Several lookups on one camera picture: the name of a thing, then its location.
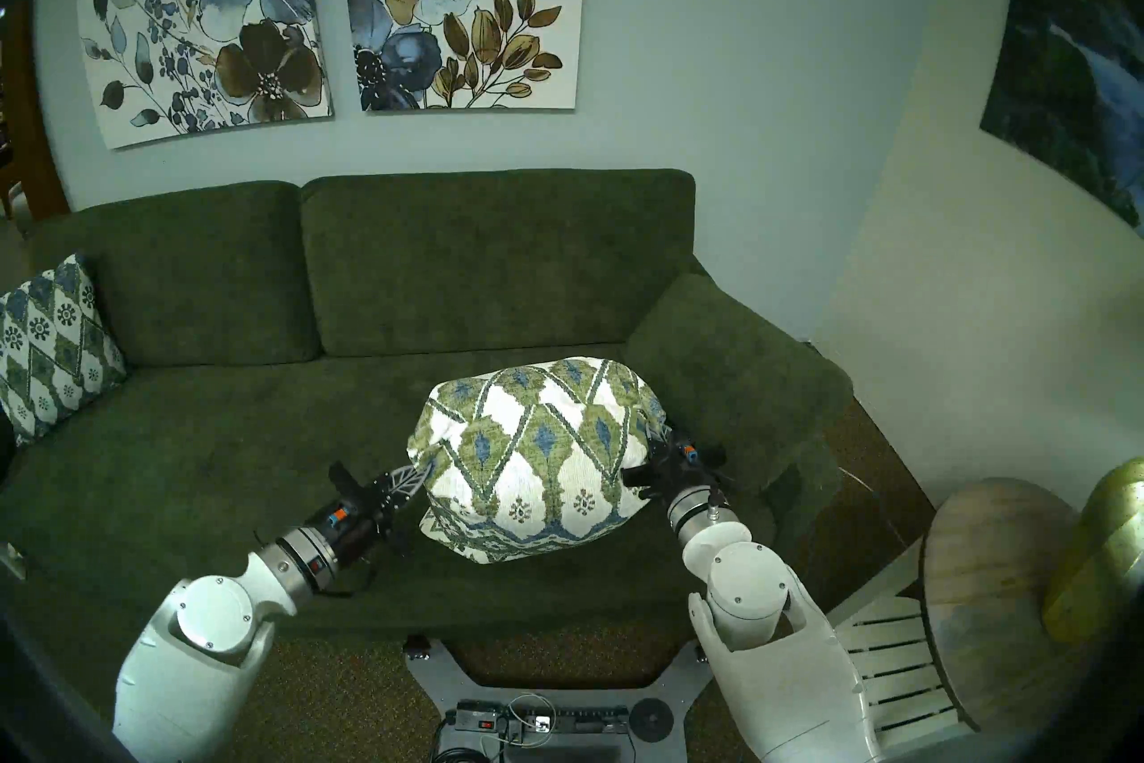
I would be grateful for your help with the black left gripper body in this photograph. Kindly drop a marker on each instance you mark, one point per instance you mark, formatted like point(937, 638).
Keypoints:
point(366, 515)

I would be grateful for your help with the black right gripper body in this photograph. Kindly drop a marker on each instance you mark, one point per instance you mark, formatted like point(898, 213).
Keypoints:
point(679, 475)

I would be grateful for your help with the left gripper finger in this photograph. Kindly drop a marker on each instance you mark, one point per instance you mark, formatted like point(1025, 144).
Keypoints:
point(418, 491)
point(411, 477)

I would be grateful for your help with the green white patterned cushion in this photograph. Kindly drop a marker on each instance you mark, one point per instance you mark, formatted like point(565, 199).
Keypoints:
point(536, 457)
point(54, 350)

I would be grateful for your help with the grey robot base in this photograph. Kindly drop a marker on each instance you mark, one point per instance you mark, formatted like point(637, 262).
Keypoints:
point(447, 672)

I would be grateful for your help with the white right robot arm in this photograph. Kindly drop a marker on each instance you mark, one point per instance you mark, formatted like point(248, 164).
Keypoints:
point(746, 591)

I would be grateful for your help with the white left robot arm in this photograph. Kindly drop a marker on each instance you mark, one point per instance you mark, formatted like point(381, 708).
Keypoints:
point(214, 618)

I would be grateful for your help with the dark green fabric sofa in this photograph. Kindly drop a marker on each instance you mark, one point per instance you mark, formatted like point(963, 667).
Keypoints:
point(223, 430)

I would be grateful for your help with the black round disc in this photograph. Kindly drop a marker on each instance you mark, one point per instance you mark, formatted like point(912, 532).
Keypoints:
point(651, 719)

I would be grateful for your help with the black power strip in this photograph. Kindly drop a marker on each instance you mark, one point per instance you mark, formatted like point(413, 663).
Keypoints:
point(581, 716)

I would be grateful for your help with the white slatted wooden chair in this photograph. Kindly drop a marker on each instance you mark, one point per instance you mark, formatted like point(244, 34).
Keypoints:
point(885, 663)

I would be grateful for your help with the round wooden side table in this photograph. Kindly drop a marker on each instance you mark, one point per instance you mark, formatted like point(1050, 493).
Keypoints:
point(992, 591)

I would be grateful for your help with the small white plastic box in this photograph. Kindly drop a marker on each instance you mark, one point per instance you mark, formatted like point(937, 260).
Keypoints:
point(11, 562)

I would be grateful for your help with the gold ceramic vase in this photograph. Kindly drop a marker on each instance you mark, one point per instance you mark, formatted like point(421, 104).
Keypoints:
point(1104, 564)

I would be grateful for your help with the floral canvas with dark flower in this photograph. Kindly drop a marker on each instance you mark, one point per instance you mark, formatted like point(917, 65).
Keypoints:
point(214, 10)

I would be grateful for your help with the waterfall landscape poster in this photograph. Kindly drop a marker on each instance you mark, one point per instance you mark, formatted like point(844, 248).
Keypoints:
point(1072, 73)

